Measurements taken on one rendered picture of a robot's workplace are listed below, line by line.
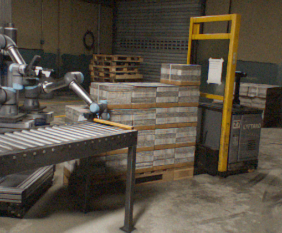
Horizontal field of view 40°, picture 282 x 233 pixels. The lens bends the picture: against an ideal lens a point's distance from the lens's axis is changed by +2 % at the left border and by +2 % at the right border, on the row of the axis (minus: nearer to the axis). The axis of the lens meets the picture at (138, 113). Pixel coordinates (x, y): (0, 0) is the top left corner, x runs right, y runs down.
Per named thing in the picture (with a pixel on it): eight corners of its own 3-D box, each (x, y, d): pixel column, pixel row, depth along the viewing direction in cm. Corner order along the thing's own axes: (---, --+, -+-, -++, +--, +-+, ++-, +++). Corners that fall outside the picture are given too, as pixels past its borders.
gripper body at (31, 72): (42, 78, 283) (30, 77, 289) (43, 66, 283) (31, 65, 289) (34, 77, 277) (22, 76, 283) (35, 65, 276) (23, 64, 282)
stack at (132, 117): (62, 184, 398) (64, 105, 385) (154, 170, 461) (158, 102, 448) (77, 197, 366) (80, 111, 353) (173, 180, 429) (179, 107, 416)
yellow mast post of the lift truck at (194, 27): (179, 155, 503) (190, 17, 476) (184, 154, 508) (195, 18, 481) (184, 156, 496) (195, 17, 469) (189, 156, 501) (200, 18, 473)
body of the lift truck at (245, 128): (188, 161, 510) (193, 102, 498) (218, 157, 540) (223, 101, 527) (227, 177, 453) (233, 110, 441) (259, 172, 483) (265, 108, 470)
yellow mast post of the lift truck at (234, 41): (215, 169, 449) (229, 14, 422) (220, 168, 454) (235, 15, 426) (220, 171, 441) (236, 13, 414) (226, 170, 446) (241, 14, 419)
